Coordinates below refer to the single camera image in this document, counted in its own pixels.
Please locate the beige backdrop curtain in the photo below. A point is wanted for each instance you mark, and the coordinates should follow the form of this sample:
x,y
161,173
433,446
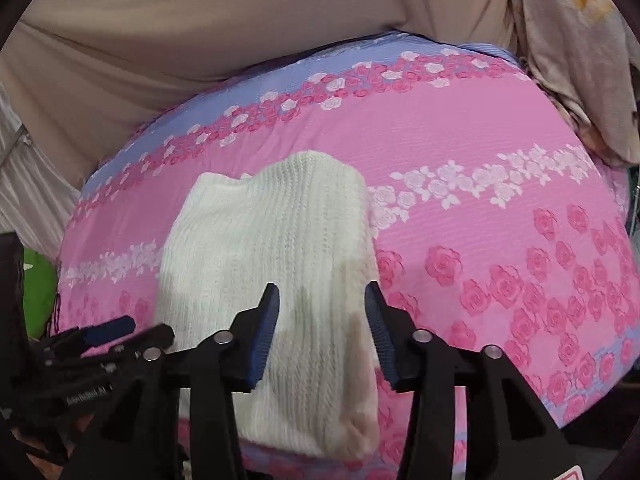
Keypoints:
x,y
200,20

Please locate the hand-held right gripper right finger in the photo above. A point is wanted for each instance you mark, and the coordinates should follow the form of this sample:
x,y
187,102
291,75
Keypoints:
x,y
380,332

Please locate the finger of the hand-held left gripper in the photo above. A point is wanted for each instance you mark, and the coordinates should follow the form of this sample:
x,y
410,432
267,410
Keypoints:
x,y
110,328
152,336

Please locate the white red black knit sweater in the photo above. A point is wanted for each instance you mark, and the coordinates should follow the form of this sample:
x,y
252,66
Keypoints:
x,y
300,240

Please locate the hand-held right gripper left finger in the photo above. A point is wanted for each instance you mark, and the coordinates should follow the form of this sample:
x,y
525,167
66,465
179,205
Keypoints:
x,y
262,332

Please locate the pink floral bedsheet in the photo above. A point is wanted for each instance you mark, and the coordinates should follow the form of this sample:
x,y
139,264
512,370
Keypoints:
x,y
475,125

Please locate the cream floral hanging blanket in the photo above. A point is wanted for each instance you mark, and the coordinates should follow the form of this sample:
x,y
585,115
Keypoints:
x,y
575,50

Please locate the green object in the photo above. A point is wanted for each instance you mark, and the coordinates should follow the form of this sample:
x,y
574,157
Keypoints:
x,y
40,290

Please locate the white pleated curtain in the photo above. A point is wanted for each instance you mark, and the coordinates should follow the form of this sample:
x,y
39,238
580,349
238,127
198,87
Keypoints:
x,y
35,185

